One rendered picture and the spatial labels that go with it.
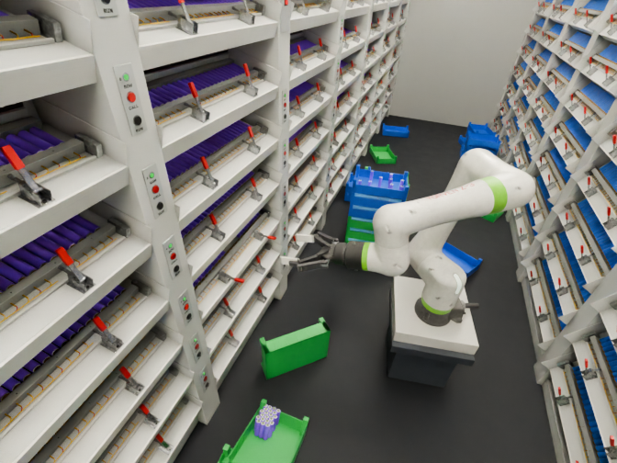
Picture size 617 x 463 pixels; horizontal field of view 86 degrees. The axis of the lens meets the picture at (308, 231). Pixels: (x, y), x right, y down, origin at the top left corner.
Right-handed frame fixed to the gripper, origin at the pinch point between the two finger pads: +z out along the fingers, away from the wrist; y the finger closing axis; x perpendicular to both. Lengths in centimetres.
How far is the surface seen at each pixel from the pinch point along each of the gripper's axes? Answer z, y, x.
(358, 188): -3, 80, -17
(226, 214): 22.3, -1.3, 13.3
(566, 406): -98, 12, -74
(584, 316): -102, 35, -46
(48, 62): 5, -47, 67
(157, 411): 28, -53, -26
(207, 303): 22.4, -24.2, -7.8
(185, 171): 20.7, -14.1, 35.4
